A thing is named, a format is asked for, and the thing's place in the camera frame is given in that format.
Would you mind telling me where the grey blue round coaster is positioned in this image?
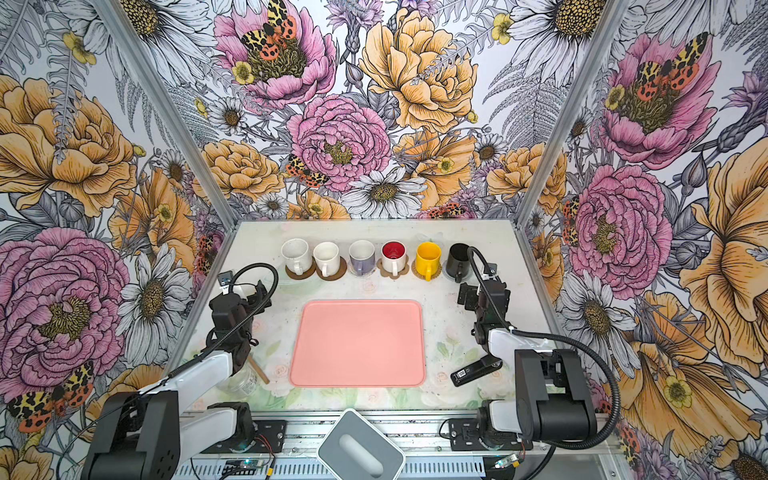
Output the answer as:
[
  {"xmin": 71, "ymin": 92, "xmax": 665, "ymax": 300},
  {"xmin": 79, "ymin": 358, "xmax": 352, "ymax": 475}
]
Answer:
[{"xmin": 444, "ymin": 262, "xmax": 474, "ymax": 284}]

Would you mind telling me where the black mug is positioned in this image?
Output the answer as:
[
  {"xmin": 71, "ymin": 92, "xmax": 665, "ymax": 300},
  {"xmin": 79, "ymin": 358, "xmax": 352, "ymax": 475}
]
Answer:
[{"xmin": 445, "ymin": 243, "xmax": 472, "ymax": 284}]

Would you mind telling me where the brown glossy round coaster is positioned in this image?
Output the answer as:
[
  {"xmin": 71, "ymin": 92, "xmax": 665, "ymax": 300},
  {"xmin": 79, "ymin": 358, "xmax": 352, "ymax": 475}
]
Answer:
[{"xmin": 284, "ymin": 261, "xmax": 317, "ymax": 281}]

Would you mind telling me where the yellow mug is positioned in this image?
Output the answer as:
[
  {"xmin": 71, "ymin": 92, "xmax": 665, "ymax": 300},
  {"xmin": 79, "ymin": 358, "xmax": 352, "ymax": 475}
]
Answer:
[{"xmin": 416, "ymin": 242, "xmax": 442, "ymax": 263}]

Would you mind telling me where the woven rattan round coaster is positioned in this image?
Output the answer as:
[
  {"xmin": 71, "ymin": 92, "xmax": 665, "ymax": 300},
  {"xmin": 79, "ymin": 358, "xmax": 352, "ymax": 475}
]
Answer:
[{"xmin": 411, "ymin": 257, "xmax": 442, "ymax": 282}]

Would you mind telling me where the red inside white mug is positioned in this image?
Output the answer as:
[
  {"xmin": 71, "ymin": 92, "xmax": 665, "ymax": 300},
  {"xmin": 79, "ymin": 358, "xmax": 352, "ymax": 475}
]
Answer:
[{"xmin": 381, "ymin": 241, "xmax": 407, "ymax": 259}]

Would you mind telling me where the paw shaped cork coaster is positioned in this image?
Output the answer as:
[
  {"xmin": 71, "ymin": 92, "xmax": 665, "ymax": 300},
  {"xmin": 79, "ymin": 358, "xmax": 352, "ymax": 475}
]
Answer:
[{"xmin": 376, "ymin": 255, "xmax": 409, "ymax": 280}]

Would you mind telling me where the dark brown round coaster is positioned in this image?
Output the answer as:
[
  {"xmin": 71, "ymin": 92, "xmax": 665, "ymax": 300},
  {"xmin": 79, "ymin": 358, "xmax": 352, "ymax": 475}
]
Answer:
[{"xmin": 316, "ymin": 257, "xmax": 348, "ymax": 281}]

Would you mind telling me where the white mug purple handle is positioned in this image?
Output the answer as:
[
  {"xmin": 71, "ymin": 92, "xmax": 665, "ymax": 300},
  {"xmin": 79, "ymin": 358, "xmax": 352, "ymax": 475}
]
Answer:
[{"xmin": 348, "ymin": 240, "xmax": 376, "ymax": 276}]

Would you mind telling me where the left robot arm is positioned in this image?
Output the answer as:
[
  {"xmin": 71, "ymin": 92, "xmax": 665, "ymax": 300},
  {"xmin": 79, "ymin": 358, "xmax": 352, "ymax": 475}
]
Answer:
[{"xmin": 81, "ymin": 284, "xmax": 275, "ymax": 479}]

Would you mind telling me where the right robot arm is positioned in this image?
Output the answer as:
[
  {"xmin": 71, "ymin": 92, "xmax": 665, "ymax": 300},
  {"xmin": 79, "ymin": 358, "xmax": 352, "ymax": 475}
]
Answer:
[{"xmin": 451, "ymin": 265, "xmax": 599, "ymax": 450}]

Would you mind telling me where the black stapler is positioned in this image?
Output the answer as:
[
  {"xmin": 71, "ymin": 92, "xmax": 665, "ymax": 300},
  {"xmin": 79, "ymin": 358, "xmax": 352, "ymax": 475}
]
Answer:
[{"xmin": 450, "ymin": 355, "xmax": 503, "ymax": 387}]

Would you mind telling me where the clear glass jar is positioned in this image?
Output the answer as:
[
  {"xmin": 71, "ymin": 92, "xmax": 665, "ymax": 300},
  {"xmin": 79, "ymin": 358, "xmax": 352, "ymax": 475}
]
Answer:
[{"xmin": 217, "ymin": 364, "xmax": 259, "ymax": 399}]

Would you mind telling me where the wooden mallet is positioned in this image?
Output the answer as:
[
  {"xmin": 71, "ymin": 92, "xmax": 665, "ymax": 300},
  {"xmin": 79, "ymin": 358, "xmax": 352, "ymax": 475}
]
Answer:
[{"xmin": 247, "ymin": 355, "xmax": 270, "ymax": 385}]

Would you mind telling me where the pink tray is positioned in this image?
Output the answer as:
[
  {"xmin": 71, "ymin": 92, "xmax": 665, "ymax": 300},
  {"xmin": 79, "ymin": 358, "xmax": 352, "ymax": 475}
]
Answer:
[{"xmin": 290, "ymin": 299, "xmax": 426, "ymax": 388}]

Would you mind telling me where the grey tissue box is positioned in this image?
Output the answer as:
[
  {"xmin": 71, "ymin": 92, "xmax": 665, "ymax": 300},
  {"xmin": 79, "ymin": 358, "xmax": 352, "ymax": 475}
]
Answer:
[{"xmin": 317, "ymin": 408, "xmax": 406, "ymax": 480}]

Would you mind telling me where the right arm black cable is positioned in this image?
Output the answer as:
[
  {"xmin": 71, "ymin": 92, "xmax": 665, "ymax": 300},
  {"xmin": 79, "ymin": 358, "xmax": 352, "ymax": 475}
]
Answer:
[{"xmin": 467, "ymin": 245, "xmax": 622, "ymax": 480}]

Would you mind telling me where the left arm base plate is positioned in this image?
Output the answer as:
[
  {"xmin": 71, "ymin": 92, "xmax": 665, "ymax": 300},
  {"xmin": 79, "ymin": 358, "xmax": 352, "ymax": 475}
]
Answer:
[{"xmin": 203, "ymin": 420, "xmax": 287, "ymax": 455}]

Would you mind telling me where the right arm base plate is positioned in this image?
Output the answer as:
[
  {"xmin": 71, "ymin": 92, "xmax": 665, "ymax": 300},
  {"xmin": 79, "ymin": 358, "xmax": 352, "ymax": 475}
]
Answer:
[{"xmin": 439, "ymin": 417, "xmax": 533, "ymax": 452}]

